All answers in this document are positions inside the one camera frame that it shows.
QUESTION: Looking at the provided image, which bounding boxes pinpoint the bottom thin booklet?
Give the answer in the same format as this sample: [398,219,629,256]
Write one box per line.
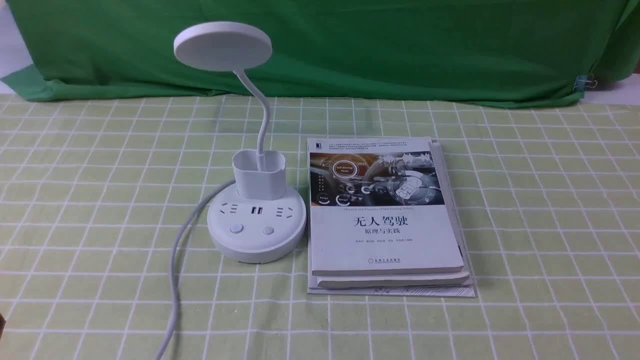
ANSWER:
[307,142,476,299]

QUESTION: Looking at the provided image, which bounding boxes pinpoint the white lamp power cord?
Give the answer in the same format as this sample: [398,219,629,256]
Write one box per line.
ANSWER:
[154,180,237,360]

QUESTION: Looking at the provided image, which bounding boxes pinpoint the green backdrop cloth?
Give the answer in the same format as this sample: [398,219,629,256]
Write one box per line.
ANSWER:
[2,0,639,109]

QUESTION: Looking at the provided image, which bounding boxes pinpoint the white desk lamp with base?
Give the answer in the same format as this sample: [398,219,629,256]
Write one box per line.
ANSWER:
[172,22,307,264]

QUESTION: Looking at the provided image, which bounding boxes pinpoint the blue binder clip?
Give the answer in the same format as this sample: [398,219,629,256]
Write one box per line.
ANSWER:
[572,74,599,92]

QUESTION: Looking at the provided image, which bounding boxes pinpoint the top book with car cover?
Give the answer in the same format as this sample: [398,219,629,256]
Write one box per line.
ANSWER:
[307,137,465,277]

